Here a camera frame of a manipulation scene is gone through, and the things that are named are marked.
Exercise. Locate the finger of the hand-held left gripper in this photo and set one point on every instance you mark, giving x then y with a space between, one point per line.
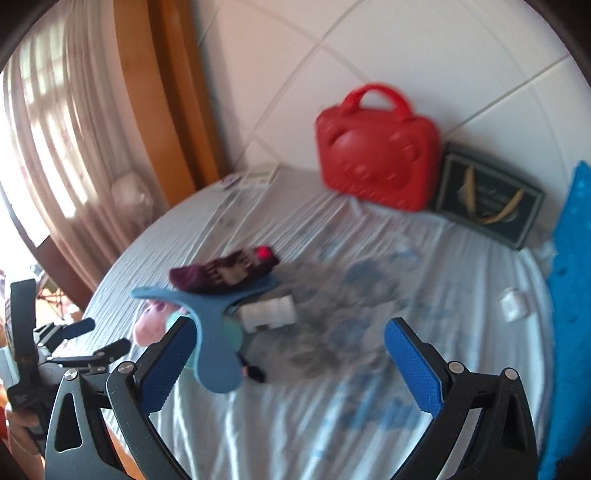
78 326
113 348

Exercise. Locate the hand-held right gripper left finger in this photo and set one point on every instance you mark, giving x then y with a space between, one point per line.
166 364

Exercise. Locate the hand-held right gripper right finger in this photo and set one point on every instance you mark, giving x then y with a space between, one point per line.
415 369

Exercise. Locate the blue plastic storage crate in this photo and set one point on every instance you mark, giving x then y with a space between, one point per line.
570 300

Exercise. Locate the person's left hand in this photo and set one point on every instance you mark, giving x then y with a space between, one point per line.
21 427

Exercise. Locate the pink and teal plush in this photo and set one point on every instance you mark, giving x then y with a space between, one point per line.
150 323

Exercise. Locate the dark maroon sock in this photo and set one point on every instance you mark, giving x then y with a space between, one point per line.
221 272

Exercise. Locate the white bottle with orange label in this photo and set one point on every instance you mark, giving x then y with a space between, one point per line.
270 314

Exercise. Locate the small white box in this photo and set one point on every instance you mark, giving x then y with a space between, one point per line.
515 304

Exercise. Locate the translucent white plastic bag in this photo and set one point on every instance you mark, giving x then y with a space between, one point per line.
131 198

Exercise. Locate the dark gift bag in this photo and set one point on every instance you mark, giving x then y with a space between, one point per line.
489 198

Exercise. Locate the beige curtain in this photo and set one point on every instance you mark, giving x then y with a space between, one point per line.
69 138

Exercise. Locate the small grey remote control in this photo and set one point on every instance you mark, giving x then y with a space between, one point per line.
231 182

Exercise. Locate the white remote control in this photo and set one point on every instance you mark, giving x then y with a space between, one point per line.
258 176

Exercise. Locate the red bear-face suitcase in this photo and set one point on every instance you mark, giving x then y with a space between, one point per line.
378 157

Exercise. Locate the white padded wooden headboard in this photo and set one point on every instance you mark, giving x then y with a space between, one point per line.
277 69

